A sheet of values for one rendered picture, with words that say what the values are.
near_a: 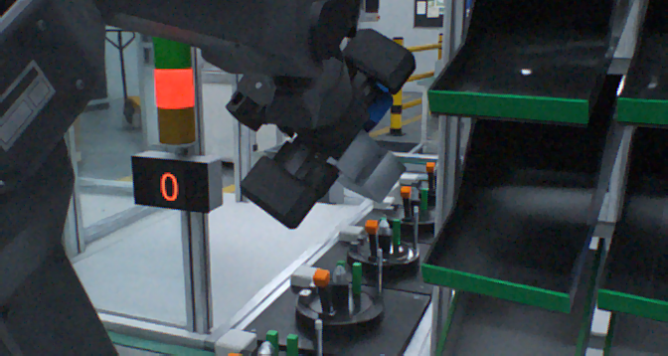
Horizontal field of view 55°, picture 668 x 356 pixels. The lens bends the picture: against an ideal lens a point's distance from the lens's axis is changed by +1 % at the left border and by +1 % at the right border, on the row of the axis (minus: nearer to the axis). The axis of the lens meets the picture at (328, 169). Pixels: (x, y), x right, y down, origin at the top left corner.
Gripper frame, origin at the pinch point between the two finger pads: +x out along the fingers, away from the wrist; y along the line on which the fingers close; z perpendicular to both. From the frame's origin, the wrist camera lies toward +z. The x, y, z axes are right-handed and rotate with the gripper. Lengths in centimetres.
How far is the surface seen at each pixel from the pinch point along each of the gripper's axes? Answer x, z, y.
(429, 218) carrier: 85, 0, -15
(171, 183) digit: 23.2, 23.3, 12.6
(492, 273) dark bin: 4.0, -18.2, 1.3
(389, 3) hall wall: 974, 398, -464
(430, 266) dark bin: 2.5, -13.4, 4.1
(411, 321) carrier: 45.6, -12.0, 7.8
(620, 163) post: 103, -28, -55
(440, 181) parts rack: 9.2, -8.7, -4.6
